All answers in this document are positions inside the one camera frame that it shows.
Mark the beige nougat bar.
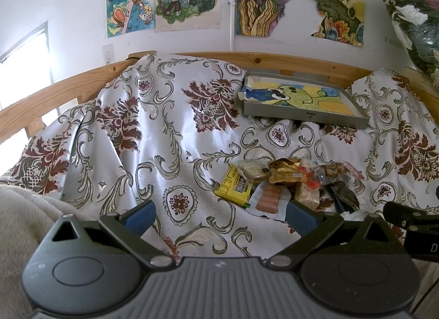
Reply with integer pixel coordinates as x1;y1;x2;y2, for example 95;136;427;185
295;182;320;210

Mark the dark leaf snack packet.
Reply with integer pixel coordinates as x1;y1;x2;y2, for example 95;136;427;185
324;181;360;213

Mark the red orange candy packet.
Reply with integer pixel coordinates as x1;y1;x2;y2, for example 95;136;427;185
298;166;325;190

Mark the sausage pack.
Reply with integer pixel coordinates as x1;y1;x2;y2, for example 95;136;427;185
246;181;291;222

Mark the clear cookie packet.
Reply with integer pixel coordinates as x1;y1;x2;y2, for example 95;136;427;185
322;161;363;184

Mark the gold foil snack packet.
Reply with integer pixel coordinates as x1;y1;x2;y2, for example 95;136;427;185
269;158;307;184

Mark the yellow snack box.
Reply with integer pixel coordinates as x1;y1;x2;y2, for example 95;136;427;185
214;165;252;208

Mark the cream fleece blanket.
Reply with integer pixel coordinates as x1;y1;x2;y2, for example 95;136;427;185
1;185;99;318

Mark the floral white bedspread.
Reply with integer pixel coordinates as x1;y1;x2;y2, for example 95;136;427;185
1;55;438;258

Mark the grey tray with drawing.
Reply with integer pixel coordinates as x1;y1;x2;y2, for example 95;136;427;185
238;71;369;129

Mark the bagged bedding bundle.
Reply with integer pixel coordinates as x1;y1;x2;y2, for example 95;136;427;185
382;0;438;88

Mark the wooden bed frame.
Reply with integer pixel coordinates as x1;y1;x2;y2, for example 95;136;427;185
0;51;439;144

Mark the white wall outlet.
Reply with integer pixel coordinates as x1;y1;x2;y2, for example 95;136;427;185
102;44;115;65

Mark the white wall conduit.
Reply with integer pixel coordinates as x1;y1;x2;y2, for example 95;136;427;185
228;0;235;51

